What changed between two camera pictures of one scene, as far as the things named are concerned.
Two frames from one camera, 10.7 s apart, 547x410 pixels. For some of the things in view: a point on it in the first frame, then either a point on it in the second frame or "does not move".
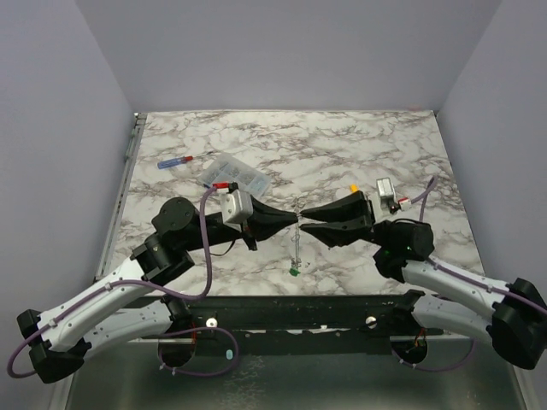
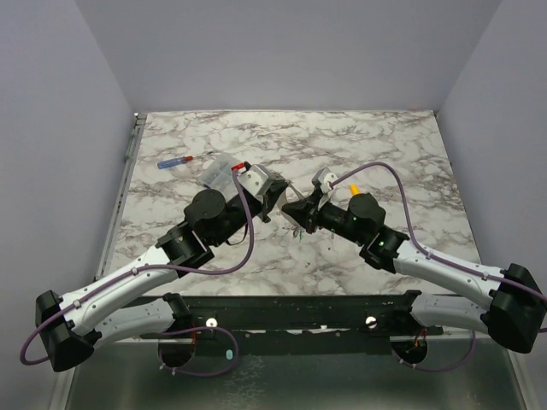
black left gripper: (264, 223) to (273, 192)
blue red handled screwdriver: (178, 161) does not move
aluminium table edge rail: (106, 250) does not move
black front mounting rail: (311, 325) does not move
